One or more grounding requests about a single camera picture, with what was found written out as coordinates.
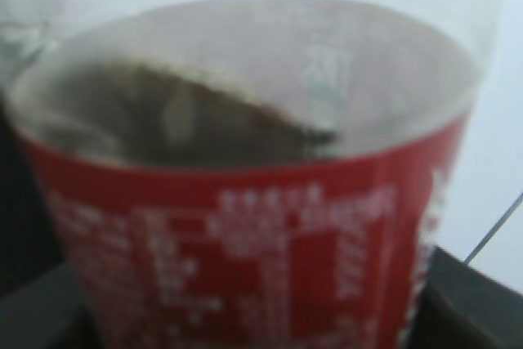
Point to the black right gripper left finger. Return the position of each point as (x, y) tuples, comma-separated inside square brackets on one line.
[(47, 313)]

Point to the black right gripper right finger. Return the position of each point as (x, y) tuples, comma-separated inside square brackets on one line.
[(462, 308)]

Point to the cola bottle red label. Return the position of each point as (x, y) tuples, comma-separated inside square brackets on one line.
[(245, 173)]

